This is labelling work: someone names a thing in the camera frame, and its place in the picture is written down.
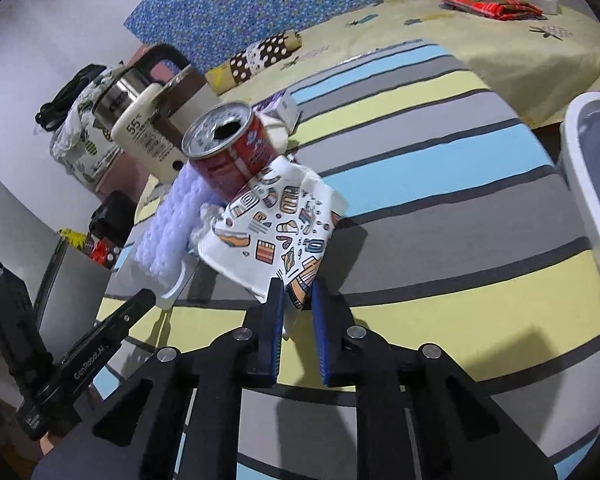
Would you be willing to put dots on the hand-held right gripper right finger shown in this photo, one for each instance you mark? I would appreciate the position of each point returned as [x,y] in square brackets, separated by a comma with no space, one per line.
[322,330]

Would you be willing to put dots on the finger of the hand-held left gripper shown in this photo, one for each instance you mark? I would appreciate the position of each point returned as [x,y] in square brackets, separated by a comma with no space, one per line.
[130,312]

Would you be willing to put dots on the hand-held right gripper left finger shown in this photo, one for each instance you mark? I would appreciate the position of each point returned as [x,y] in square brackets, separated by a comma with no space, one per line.
[275,325]

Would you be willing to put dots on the printed white paper bag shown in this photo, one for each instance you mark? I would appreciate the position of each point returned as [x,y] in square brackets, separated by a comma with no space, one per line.
[280,225]

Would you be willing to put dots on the white trash bin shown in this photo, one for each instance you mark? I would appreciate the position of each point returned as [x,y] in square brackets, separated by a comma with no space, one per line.
[580,170]

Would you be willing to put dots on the grey metal cabinet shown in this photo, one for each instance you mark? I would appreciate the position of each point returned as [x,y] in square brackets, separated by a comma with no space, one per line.
[75,290]

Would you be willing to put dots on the red snack packet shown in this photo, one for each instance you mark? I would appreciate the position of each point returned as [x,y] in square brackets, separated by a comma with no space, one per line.
[101,252]

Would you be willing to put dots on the yellow snack packet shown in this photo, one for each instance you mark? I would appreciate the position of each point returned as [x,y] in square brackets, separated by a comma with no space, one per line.
[72,238]

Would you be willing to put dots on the black pouch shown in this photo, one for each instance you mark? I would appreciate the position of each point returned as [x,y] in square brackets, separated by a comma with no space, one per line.
[111,217]

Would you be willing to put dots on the crumpled clear plastic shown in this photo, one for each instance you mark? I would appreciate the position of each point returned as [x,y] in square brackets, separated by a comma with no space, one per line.
[211,222]

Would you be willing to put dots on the pink cabinet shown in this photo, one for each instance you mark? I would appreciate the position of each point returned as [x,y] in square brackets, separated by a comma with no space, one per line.
[125,180]

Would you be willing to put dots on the striped tablecloth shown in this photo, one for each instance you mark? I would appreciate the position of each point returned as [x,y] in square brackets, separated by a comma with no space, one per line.
[430,210]

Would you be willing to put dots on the red drink can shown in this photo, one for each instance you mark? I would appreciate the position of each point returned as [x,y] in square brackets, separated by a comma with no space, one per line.
[240,155]

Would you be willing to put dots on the pineapple print bag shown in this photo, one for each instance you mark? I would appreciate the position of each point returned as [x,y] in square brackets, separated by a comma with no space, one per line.
[80,145]

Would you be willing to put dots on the steel and cream electric kettle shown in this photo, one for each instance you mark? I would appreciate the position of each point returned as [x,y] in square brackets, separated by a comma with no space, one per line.
[145,135]

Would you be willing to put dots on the purple tissue packet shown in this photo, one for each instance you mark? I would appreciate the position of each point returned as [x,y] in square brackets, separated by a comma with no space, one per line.
[280,105]

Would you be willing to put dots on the black bag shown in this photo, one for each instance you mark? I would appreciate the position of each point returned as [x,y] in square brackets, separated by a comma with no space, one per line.
[60,100]

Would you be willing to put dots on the brown polka dot pillow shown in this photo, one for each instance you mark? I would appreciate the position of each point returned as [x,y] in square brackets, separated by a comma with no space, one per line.
[255,57]

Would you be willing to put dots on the blue patterned headboard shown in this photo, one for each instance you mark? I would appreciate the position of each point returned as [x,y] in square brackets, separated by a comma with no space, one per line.
[280,0]

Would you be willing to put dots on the red patterned cloth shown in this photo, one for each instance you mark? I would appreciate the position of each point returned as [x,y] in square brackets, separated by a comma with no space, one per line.
[485,2]

